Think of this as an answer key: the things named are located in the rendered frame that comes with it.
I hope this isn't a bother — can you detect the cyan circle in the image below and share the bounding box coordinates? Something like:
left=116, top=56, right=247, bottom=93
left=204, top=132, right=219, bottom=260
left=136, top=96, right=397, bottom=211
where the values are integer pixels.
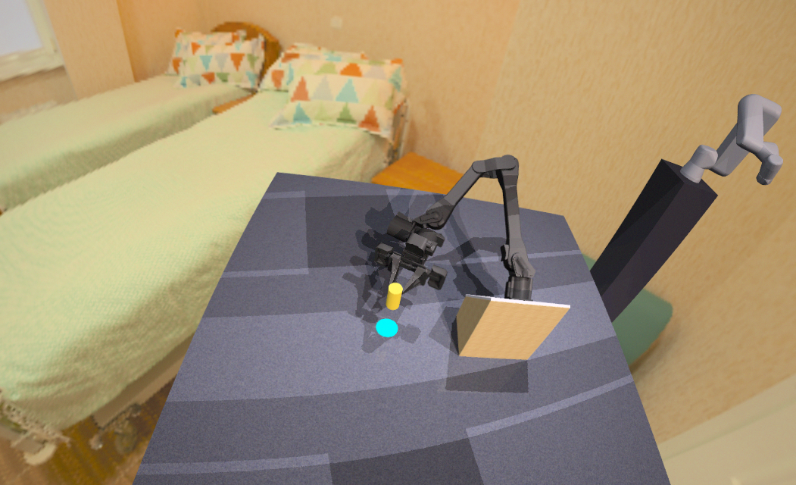
left=376, top=319, right=398, bottom=337

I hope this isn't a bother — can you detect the yellow cylinder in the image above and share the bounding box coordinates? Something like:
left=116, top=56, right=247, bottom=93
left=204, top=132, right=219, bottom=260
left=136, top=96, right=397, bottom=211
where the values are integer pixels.
left=386, top=283, right=403, bottom=310

